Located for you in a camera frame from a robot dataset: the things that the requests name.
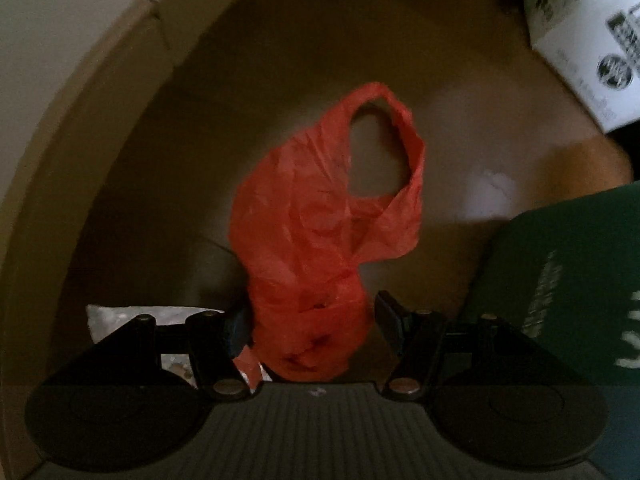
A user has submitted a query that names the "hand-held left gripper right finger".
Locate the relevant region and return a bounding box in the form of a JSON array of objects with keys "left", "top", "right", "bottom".
[{"left": 375, "top": 290, "right": 557, "bottom": 402}]

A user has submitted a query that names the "clear plastic wrapper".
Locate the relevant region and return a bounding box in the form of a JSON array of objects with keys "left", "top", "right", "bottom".
[{"left": 86, "top": 305, "right": 266, "bottom": 392}]

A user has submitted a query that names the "white cardboard box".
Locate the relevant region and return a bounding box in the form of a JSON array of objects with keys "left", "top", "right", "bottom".
[{"left": 523, "top": 0, "right": 640, "bottom": 135}]

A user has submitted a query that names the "red plastic bag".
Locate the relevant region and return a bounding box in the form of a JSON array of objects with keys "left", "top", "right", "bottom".
[{"left": 229, "top": 82, "right": 427, "bottom": 384}]

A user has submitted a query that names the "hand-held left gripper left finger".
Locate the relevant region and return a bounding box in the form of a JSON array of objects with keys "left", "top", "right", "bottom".
[{"left": 85, "top": 306, "right": 253, "bottom": 402}]

